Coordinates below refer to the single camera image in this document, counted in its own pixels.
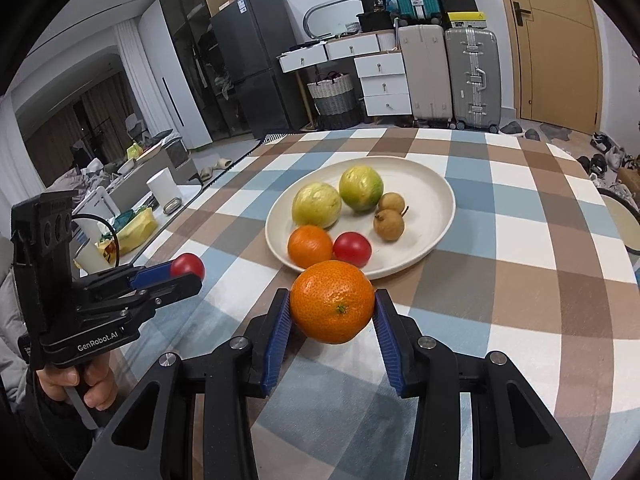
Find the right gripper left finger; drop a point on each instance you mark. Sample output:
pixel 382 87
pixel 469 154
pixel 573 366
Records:
pixel 151 434

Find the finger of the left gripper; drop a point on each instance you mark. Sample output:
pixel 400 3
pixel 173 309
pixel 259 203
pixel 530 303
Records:
pixel 149 276
pixel 160 295

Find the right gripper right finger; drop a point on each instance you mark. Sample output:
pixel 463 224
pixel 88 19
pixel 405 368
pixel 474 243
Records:
pixel 514 434

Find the red cherry tomato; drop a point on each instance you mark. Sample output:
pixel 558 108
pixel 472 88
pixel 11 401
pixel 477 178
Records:
pixel 353 248
pixel 187 263

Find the orange mandarin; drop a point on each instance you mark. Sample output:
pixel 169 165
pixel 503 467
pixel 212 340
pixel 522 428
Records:
pixel 308 245
pixel 332 302

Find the brown longan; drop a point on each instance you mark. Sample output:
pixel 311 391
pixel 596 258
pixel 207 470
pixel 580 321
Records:
pixel 392 201
pixel 389 224

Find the large yellow-green guava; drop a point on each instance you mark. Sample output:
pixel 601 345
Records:
pixel 361 187

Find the left hand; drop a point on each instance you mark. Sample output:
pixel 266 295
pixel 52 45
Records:
pixel 97 376

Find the yellow snack bag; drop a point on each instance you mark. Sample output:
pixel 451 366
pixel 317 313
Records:
pixel 131 236

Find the white cylindrical cup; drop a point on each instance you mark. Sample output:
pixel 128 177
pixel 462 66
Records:
pixel 163 187

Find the checkered tablecloth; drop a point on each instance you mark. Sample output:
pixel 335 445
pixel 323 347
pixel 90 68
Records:
pixel 532 266

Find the orange mandarin in plate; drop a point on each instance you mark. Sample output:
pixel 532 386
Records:
pixel 308 245

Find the cream round plate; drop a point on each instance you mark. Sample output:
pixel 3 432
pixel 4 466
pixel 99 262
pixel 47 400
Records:
pixel 431 208

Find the woven laundry basket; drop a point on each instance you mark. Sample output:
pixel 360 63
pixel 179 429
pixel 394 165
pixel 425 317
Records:
pixel 335 101

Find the black refrigerator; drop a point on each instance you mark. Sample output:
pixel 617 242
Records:
pixel 251 35

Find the white drawer cabinet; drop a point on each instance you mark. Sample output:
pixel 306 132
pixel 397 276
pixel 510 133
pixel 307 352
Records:
pixel 384 84

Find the silver suitcase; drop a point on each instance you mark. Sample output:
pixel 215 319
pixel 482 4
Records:
pixel 474 71

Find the beige suitcase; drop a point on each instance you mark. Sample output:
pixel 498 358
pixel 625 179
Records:
pixel 424 53

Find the white desk drawers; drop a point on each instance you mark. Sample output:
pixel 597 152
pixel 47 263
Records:
pixel 336 49

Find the wooden door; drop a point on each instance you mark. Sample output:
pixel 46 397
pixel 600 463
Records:
pixel 556 57

